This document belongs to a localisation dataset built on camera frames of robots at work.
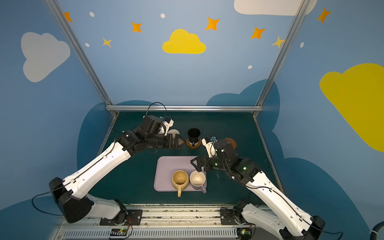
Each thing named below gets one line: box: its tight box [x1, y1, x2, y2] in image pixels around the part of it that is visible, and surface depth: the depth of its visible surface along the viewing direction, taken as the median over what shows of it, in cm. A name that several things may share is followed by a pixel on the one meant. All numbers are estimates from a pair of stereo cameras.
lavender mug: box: [189, 170, 207, 194], surface depth 84 cm
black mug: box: [187, 128, 201, 147], surface depth 98 cm
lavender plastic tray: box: [153, 156, 207, 192], surface depth 87 cm
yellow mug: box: [172, 170, 190, 198], surface depth 81 cm
